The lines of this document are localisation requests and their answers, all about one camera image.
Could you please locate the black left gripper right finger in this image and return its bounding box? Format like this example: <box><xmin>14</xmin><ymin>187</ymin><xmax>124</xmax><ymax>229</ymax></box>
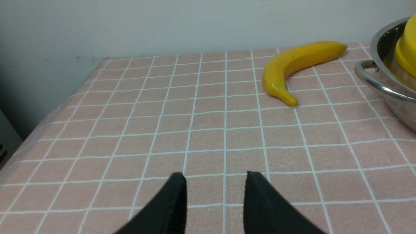
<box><xmin>243</xmin><ymin>171</ymin><xmax>325</xmax><ymax>234</ymax></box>

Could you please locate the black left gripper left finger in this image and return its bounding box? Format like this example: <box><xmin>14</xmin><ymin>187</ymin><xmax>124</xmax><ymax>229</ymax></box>
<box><xmin>115</xmin><ymin>172</ymin><xmax>187</xmax><ymax>234</ymax></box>

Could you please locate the bamboo steamer basket yellow rim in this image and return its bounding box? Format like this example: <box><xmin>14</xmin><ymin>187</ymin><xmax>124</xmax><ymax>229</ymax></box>
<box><xmin>389</xmin><ymin>37</ymin><xmax>416</xmax><ymax>91</ymax></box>

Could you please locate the woven bamboo steamer lid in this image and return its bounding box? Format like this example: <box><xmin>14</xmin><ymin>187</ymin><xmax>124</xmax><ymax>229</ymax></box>
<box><xmin>399</xmin><ymin>15</ymin><xmax>416</xmax><ymax>76</ymax></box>

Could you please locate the pink checkered tablecloth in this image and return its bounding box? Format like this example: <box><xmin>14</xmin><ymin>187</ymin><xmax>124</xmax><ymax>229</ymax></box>
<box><xmin>0</xmin><ymin>43</ymin><xmax>416</xmax><ymax>234</ymax></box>

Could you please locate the yellow plastic banana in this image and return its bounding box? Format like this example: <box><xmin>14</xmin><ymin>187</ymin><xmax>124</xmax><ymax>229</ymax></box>
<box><xmin>262</xmin><ymin>41</ymin><xmax>348</xmax><ymax>107</ymax></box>

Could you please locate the stainless steel two-handled pot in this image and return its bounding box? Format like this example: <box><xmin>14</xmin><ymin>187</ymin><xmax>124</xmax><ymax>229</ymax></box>
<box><xmin>355</xmin><ymin>17</ymin><xmax>416</xmax><ymax>130</ymax></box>

